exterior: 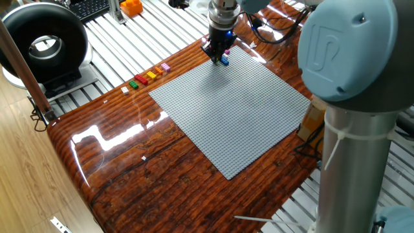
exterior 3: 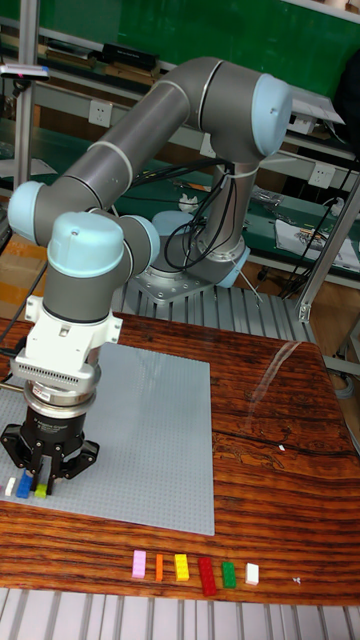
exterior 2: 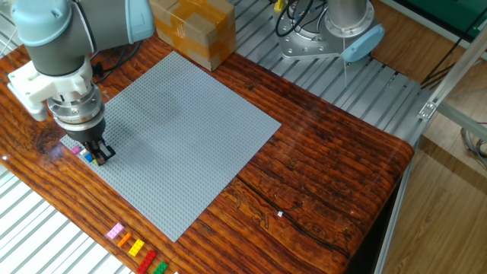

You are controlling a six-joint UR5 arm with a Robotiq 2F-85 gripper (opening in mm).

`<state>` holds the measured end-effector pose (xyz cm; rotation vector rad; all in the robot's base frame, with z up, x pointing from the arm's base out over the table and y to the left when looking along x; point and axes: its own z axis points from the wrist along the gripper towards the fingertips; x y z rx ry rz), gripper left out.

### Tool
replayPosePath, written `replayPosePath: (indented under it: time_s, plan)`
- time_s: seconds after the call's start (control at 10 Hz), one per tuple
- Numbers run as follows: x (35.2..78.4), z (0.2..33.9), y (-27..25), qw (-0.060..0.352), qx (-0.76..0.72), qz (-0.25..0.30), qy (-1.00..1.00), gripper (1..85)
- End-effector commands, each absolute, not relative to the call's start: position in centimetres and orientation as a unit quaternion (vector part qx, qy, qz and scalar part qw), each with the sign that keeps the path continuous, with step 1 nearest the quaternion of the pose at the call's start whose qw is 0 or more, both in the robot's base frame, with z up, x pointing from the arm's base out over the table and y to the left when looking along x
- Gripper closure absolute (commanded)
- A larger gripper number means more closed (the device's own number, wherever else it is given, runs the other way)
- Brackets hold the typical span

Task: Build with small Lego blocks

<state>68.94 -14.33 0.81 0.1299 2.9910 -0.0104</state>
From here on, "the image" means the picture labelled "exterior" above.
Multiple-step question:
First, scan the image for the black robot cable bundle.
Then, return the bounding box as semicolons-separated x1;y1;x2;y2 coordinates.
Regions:
244;0;311;45

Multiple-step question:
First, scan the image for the black keyboard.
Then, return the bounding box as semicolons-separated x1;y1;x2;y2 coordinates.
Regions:
69;0;113;23

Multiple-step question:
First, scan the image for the large orange toy brick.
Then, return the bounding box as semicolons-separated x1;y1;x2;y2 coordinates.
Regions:
120;0;144;18

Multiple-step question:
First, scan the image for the brown wooden beam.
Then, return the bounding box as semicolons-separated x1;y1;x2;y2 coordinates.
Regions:
0;19;56;123

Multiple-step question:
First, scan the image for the silver metal bracket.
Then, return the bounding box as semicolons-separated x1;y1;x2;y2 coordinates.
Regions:
50;216;72;233

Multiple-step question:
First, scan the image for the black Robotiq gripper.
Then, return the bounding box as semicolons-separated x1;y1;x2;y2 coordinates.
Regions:
201;25;237;65

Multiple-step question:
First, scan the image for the black round object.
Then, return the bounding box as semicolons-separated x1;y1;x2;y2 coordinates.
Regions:
168;0;191;10

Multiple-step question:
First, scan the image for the short aluminium post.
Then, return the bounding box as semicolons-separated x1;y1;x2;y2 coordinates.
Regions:
108;0;127;25

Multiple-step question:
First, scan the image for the long white zip tie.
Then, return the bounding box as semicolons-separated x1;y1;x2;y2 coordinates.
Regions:
234;215;318;233

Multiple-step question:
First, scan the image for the grey Lego baseplate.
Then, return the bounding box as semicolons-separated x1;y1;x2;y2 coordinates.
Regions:
148;45;311;181

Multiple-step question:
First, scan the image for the black round ring device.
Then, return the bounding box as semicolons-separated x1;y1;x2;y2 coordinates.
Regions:
0;2;98;98

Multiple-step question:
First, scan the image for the white tape roll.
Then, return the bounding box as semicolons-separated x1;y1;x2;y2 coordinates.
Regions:
189;0;210;14

